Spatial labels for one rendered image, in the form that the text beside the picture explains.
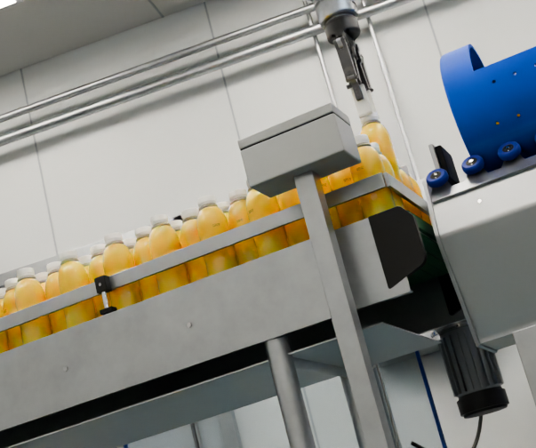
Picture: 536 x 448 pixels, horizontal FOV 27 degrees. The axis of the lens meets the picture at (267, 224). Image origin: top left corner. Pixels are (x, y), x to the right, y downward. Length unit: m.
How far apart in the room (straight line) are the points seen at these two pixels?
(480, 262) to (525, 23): 3.89
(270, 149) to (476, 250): 0.44
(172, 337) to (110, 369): 0.16
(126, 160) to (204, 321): 4.02
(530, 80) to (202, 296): 0.77
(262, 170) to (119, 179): 4.11
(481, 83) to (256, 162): 0.47
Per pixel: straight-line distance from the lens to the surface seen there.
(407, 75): 5.94
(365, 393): 2.00
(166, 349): 2.27
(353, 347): 2.02
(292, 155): 2.09
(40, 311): 2.47
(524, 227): 2.15
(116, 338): 2.33
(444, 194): 2.21
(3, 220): 6.44
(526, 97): 2.21
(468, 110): 2.22
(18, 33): 6.32
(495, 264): 2.17
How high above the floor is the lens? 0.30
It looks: 17 degrees up
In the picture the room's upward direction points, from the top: 15 degrees counter-clockwise
